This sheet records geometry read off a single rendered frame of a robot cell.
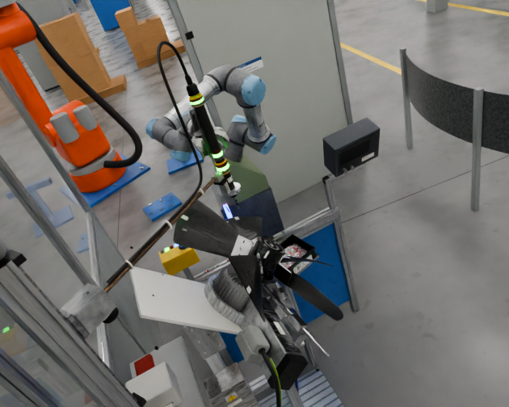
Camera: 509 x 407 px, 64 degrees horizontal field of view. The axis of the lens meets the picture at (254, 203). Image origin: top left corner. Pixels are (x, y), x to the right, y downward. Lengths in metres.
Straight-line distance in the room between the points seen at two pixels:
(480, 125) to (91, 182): 4.14
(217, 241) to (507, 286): 1.99
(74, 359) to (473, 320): 2.22
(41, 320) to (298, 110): 2.90
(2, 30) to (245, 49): 2.73
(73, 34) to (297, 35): 6.39
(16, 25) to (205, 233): 4.01
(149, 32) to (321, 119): 7.36
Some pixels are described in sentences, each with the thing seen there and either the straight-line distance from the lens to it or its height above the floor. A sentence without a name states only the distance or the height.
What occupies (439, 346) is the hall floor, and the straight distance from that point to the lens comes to 2.66.
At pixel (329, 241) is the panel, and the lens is 2.33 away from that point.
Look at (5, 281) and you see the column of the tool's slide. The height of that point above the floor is 1.77.
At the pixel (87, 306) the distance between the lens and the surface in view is 1.11.
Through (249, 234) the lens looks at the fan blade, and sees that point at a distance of 1.68.
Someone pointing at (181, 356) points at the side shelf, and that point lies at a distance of 1.83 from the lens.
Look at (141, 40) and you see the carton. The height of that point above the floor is 0.54.
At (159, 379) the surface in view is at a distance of 1.67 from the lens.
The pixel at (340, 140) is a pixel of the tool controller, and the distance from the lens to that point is 2.02.
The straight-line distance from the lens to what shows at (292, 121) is 3.59.
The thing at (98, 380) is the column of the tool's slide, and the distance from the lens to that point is 1.20.
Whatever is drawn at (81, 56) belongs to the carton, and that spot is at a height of 0.87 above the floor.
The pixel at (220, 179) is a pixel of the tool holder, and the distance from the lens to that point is 1.39.
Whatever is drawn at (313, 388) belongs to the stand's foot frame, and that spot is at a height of 0.07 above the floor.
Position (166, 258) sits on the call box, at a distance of 1.95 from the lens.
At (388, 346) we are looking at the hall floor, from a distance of 2.66.
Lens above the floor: 2.22
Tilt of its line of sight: 34 degrees down
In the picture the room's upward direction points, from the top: 20 degrees counter-clockwise
